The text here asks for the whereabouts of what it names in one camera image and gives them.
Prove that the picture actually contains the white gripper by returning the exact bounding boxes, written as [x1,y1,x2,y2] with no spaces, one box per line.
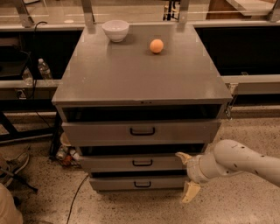
[176,152,216,203]

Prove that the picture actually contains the grey drawer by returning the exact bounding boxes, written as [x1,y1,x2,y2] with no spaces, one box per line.
[79,153,186,172]
[62,119,221,146]
[89,175,189,192]

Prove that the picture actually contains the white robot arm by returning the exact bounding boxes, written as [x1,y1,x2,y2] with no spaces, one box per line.
[176,139,280,203]

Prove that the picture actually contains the grey top drawer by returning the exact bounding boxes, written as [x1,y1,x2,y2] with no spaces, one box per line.
[62,119,221,146]

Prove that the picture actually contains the grey bottom drawer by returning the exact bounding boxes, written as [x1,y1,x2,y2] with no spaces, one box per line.
[89,175,189,192]

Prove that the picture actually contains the grey drawer cabinet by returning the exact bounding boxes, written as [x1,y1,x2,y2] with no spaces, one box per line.
[52,24,231,179]

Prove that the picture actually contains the small bottles on floor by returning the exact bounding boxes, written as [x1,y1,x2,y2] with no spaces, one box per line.
[55,132,79,166]

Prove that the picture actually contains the orange ball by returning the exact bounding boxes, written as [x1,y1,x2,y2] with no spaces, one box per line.
[150,39,164,53]

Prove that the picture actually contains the white bowl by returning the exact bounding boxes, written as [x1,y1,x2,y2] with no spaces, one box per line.
[101,20,130,42]

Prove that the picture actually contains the black tripod leg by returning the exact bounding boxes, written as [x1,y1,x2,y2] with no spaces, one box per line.
[0,160,39,191]

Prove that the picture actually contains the grey sneaker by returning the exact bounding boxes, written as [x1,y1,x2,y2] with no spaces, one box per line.
[0,152,30,187]

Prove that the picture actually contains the clear plastic water bottle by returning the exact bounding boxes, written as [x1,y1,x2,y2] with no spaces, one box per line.
[38,59,53,80]

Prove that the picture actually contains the beige trouser leg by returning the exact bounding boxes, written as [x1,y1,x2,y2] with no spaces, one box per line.
[0,183,24,224]

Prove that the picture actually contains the black floor cable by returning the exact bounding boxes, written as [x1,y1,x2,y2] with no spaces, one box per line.
[66,174,89,224]

